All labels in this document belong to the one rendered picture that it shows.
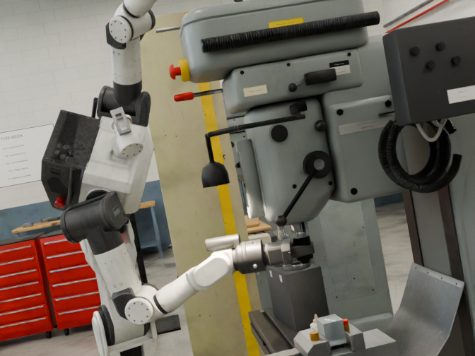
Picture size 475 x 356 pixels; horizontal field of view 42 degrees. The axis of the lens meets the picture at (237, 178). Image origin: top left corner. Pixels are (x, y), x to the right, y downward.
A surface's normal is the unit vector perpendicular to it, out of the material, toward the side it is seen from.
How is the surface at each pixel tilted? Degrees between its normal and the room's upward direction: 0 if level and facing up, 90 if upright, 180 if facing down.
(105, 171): 58
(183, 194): 90
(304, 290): 90
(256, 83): 90
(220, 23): 90
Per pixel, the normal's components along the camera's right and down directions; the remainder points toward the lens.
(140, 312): -0.07, 0.18
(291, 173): 0.14, 0.03
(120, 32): -0.50, 0.48
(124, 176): 0.27, -0.55
